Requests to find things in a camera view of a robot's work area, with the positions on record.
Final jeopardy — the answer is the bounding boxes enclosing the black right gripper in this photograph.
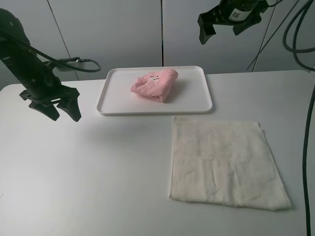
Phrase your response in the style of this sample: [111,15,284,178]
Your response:
[197,0,266,45]

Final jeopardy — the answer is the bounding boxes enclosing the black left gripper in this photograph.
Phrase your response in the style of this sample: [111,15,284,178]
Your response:
[20,62,81,122]

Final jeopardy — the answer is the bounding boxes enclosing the pink towel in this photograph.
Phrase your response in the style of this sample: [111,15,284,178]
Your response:
[130,69,178,102]

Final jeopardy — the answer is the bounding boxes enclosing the cream white towel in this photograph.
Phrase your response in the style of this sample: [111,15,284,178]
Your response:
[169,116,291,210]

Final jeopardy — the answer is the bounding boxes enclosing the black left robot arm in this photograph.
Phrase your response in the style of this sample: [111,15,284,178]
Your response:
[0,9,81,122]

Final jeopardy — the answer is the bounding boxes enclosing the white rectangular plastic tray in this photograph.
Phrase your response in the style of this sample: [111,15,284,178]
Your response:
[96,66,213,116]

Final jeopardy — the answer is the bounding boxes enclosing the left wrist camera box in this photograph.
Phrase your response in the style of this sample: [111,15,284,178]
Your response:
[55,57,81,72]

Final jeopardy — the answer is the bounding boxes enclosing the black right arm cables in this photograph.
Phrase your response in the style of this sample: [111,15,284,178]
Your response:
[246,0,315,236]

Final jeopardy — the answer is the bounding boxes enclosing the black left camera cable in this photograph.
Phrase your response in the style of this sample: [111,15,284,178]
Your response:
[0,27,102,73]

